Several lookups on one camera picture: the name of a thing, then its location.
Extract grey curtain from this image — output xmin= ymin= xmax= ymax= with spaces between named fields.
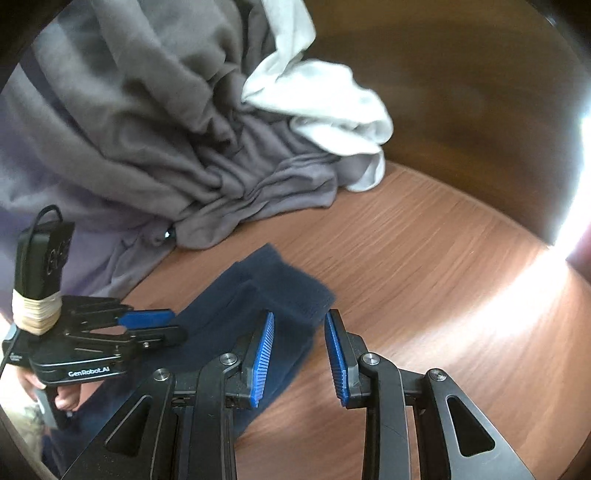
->
xmin=0 ymin=0 xmax=343 ymax=319

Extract white curtain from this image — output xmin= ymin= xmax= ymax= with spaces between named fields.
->
xmin=241 ymin=0 xmax=394 ymax=193

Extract navy blue pants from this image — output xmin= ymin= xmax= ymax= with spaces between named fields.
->
xmin=81 ymin=243 xmax=336 ymax=446

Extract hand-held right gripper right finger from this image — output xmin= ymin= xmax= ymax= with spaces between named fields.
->
xmin=323 ymin=309 xmax=536 ymax=480

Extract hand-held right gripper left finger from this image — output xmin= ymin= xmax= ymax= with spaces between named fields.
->
xmin=60 ymin=310 xmax=276 ymax=480

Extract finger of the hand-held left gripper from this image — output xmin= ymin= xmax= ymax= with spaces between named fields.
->
xmin=69 ymin=324 xmax=188 ymax=354
xmin=65 ymin=298 xmax=175 ymax=334

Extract person's left hand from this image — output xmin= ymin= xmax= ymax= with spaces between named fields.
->
xmin=17 ymin=368 xmax=83 ymax=411

